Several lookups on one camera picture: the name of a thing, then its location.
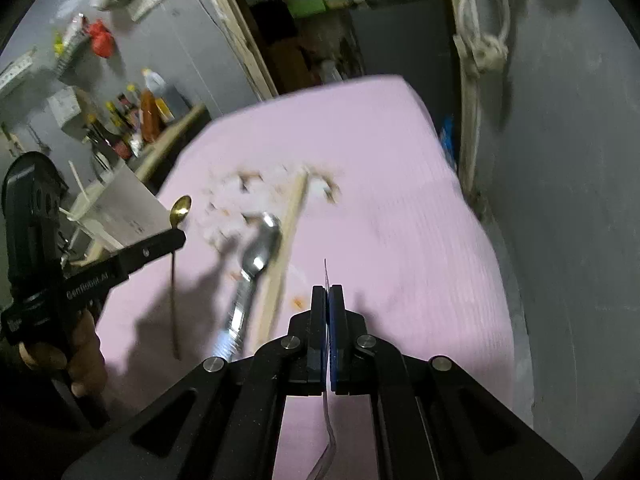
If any silver metal fork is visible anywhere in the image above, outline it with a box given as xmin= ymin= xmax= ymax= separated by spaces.
xmin=307 ymin=260 xmax=337 ymax=480

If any large silver spoon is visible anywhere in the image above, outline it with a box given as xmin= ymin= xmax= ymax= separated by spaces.
xmin=213 ymin=212 xmax=281 ymax=362

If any white plastic utensil basket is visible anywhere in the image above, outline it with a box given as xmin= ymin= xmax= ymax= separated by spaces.
xmin=64 ymin=162 xmax=170 ymax=252

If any wooden chopstick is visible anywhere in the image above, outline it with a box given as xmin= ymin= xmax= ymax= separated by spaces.
xmin=252 ymin=168 xmax=309 ymax=352

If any gold small spoon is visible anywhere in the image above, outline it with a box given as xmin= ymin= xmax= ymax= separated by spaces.
xmin=169 ymin=195 xmax=192 ymax=361

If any person's left hand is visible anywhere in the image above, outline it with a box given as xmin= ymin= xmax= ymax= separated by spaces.
xmin=18 ymin=310 xmax=107 ymax=398

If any pink floral table cloth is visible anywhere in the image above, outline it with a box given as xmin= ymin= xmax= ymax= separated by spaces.
xmin=94 ymin=74 xmax=516 ymax=480

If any dark sauce bottle yellow label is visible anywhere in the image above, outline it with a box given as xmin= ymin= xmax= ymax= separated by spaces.
xmin=104 ymin=101 xmax=134 ymax=160

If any red plastic bag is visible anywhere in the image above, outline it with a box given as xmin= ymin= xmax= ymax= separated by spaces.
xmin=88 ymin=20 xmax=115 ymax=58

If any dark grey cabinet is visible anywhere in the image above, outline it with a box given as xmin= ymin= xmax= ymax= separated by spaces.
xmin=349 ymin=0 xmax=454 ymax=128

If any knotted white rag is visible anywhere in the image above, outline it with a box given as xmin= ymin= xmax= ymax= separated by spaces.
xmin=454 ymin=34 xmax=509 ymax=77

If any white box on wall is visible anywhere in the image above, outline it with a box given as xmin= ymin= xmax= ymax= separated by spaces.
xmin=47 ymin=86 xmax=82 ymax=129

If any grey wall shelf rack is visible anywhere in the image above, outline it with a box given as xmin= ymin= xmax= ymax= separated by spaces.
xmin=53 ymin=23 xmax=90 ymax=75

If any white wall socket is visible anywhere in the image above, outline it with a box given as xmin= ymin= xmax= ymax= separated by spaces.
xmin=127 ymin=0 xmax=165 ymax=23

